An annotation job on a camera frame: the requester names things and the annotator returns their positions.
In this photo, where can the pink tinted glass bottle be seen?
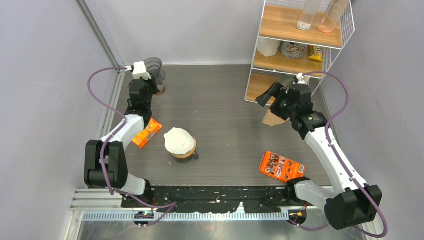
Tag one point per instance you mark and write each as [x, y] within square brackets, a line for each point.
[332, 15]

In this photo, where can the orange snack packet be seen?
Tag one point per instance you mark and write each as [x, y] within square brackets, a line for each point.
[280, 168]

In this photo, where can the brown paper coffee filter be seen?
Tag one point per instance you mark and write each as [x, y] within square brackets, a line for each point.
[272, 120]

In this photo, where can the white paper coffee filter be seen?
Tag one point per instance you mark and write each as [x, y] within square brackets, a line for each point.
[178, 142]

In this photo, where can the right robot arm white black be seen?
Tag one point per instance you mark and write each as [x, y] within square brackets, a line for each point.
[352, 201]

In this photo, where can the yellow snack bag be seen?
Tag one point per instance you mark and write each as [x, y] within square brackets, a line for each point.
[316, 53]

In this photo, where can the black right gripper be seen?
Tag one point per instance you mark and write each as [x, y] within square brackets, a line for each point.
[273, 91]

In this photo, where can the clear glass bottle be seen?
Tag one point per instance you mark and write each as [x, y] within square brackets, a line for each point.
[309, 11]

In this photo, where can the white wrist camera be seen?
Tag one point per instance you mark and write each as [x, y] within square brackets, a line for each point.
[139, 71]
[300, 79]

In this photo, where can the grey green bottle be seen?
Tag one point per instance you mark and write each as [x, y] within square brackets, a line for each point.
[286, 80]

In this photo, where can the white wire wooden shelf rack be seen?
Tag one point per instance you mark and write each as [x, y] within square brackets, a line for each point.
[278, 21]

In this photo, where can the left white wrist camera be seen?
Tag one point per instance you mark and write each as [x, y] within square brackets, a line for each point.
[139, 71]

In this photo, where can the orange sponge box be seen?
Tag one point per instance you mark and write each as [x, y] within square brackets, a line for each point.
[143, 137]

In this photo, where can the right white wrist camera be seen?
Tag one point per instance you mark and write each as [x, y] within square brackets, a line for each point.
[300, 79]

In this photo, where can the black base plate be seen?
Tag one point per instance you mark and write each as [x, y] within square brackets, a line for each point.
[218, 199]

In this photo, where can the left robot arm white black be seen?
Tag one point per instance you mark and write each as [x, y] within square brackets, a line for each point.
[105, 164]

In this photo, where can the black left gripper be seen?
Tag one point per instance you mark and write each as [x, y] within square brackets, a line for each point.
[152, 82]

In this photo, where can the cream printed cup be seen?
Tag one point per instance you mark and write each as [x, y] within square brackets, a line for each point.
[305, 80]

